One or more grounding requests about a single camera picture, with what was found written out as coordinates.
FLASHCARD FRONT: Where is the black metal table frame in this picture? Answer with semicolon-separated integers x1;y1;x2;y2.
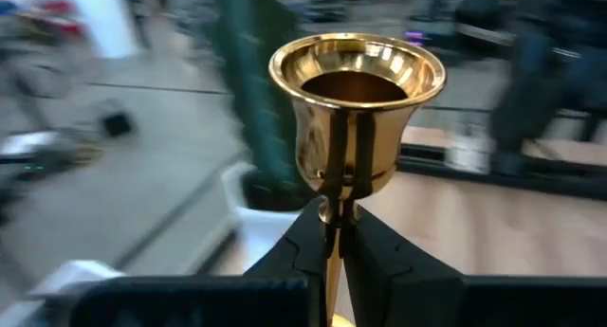
395;141;607;200

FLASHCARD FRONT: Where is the green cactus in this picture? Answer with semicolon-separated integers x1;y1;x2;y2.
211;0;304;186

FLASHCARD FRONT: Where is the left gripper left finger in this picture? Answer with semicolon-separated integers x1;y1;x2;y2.
70;197;329;327

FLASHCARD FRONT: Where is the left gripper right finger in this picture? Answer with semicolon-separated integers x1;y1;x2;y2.
340;206;607;327

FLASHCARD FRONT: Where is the gold candlestick holder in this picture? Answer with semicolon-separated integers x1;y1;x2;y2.
267;31;448;327

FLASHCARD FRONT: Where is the white hexagonal plant pot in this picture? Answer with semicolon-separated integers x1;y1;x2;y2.
220;160;304;276

